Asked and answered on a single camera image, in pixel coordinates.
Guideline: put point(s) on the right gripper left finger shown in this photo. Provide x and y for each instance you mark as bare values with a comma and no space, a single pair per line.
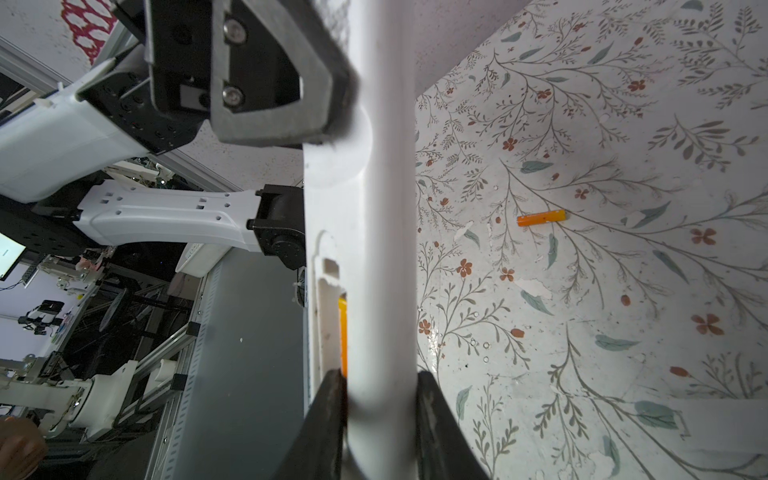
317,450

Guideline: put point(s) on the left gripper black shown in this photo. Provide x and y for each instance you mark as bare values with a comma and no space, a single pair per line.
275,76

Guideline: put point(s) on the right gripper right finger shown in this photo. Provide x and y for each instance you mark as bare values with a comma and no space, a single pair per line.
442,451

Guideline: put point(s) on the white remote control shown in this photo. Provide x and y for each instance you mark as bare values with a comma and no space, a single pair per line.
360,213

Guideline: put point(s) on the orange battery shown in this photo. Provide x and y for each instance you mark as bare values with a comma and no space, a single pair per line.
542,218
343,324

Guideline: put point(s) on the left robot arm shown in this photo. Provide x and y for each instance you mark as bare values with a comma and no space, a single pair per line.
74,163

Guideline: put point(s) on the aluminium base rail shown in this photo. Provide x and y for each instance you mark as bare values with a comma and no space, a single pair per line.
244,398

